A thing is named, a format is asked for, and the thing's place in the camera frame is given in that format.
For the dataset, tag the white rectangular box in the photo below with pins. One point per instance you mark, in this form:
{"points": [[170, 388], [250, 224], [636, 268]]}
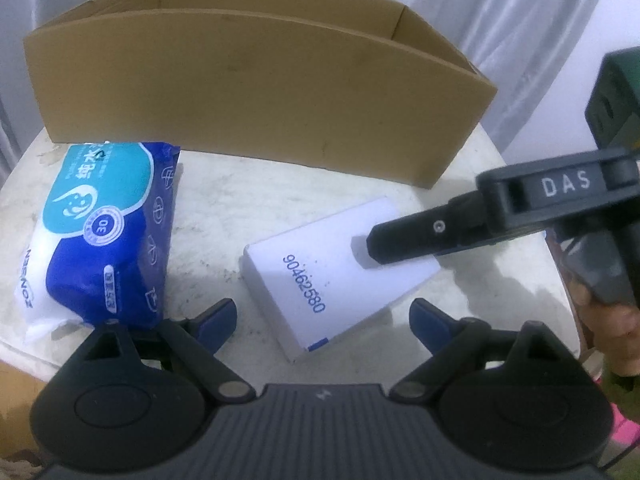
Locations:
{"points": [[310, 305]]}

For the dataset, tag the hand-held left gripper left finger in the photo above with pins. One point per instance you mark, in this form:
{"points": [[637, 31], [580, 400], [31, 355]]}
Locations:
{"points": [[218, 320]]}

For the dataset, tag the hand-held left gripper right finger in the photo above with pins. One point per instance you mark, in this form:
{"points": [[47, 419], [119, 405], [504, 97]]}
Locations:
{"points": [[430, 321]]}

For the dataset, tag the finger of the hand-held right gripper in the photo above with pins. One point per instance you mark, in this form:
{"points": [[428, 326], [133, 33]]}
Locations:
{"points": [[425, 232]]}

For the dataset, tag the brown cardboard box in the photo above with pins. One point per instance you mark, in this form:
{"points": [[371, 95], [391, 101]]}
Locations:
{"points": [[250, 85]]}

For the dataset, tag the person's right hand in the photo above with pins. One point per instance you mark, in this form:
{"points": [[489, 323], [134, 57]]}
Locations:
{"points": [[610, 332]]}

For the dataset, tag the blue wet wipes pack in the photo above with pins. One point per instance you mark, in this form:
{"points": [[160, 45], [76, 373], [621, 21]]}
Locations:
{"points": [[100, 240]]}

